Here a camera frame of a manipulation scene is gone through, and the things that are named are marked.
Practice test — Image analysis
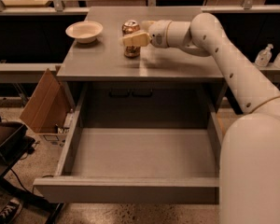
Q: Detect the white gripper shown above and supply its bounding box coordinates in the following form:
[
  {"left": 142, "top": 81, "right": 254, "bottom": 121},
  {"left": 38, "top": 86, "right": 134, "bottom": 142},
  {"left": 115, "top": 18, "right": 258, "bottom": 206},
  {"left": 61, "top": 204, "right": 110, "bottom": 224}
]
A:
[{"left": 119, "top": 20, "right": 171, "bottom": 49}]

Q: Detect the orange soda can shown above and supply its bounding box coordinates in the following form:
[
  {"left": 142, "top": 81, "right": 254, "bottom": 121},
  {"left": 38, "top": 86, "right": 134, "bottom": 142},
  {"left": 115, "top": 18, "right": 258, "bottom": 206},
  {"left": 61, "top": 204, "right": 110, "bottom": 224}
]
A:
[{"left": 121, "top": 20, "right": 141, "bottom": 58}]

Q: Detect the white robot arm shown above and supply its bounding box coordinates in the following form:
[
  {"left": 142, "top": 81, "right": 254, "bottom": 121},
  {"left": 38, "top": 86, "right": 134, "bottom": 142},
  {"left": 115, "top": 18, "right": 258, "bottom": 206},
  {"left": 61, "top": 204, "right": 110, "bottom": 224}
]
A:
[{"left": 120, "top": 13, "right": 280, "bottom": 224}]

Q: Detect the open grey top drawer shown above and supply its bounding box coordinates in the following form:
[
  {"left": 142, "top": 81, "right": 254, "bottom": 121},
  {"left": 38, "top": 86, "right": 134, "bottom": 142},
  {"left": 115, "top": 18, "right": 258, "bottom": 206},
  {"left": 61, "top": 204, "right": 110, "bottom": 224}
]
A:
[{"left": 35, "top": 85, "right": 221, "bottom": 204}]

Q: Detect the white bowl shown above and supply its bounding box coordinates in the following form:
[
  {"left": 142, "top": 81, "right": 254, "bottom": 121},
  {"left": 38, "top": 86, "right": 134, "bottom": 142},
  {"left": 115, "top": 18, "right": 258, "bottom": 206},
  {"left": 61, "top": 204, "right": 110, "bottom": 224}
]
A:
[{"left": 65, "top": 21, "right": 103, "bottom": 44}]

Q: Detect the grey cabinet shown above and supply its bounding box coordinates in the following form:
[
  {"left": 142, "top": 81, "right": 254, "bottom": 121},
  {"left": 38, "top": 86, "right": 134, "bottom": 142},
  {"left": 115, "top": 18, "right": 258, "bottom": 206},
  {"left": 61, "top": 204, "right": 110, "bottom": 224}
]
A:
[{"left": 58, "top": 7, "right": 227, "bottom": 129}]

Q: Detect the cardboard box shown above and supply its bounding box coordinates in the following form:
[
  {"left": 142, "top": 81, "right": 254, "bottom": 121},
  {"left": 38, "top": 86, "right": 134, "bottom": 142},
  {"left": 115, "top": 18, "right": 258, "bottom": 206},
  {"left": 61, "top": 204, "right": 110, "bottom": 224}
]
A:
[{"left": 20, "top": 69, "right": 72, "bottom": 142}]

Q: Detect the black cart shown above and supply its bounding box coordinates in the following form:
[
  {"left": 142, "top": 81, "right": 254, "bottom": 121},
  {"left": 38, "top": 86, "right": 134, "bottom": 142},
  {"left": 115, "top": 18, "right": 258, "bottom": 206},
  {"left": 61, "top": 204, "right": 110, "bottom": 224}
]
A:
[{"left": 0, "top": 116, "right": 63, "bottom": 224}]

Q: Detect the black sneaker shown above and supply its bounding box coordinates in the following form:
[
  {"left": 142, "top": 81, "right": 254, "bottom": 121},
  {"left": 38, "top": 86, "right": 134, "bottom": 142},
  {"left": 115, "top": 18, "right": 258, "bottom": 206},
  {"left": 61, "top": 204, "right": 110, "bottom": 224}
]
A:
[{"left": 0, "top": 198, "right": 23, "bottom": 224}]

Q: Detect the black drawer handle left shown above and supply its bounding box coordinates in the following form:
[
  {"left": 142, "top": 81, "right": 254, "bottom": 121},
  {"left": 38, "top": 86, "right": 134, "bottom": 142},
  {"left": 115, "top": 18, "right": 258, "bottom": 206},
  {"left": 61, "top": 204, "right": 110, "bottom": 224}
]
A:
[{"left": 108, "top": 89, "right": 130, "bottom": 98}]

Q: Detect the black drawer handle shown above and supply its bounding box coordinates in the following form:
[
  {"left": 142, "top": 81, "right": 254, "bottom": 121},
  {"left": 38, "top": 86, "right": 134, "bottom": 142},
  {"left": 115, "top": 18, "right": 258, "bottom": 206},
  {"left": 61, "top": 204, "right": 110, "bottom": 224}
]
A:
[
  {"left": 132, "top": 89, "right": 153, "bottom": 98},
  {"left": 108, "top": 89, "right": 130, "bottom": 98}
]

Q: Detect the black drawer handle right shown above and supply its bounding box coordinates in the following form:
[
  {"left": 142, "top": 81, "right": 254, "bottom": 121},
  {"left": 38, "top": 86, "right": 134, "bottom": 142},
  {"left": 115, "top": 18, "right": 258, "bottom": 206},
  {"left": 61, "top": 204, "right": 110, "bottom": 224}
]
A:
[{"left": 132, "top": 89, "right": 153, "bottom": 98}]

